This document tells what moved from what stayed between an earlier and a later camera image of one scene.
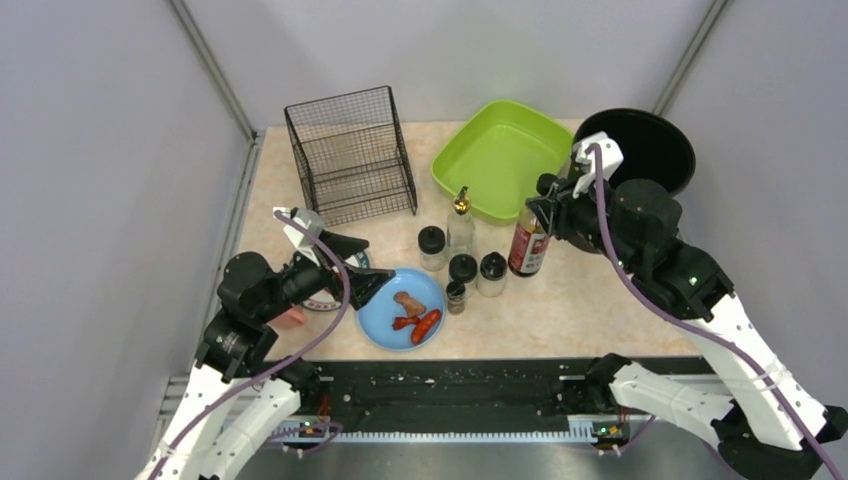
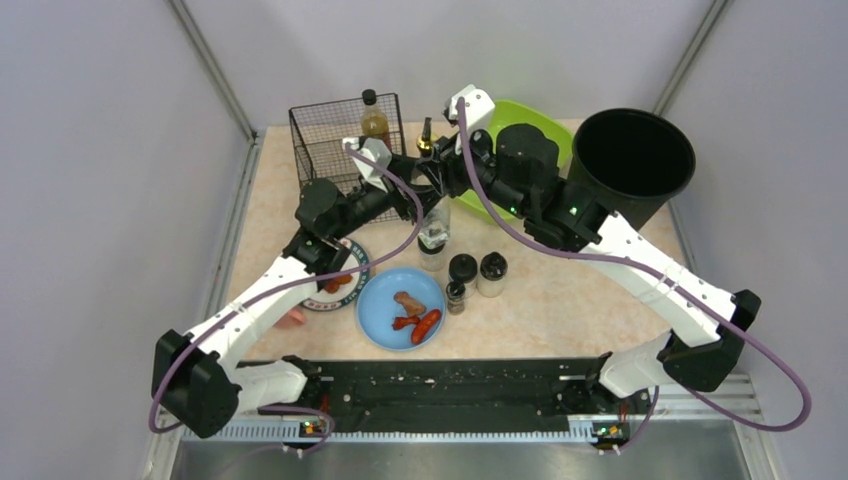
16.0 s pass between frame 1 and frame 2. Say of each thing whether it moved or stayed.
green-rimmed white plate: stayed
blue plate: stayed
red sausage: stayed
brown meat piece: stayed
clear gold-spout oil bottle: moved
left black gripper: moved
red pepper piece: stayed
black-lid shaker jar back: stayed
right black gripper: moved
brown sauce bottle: moved
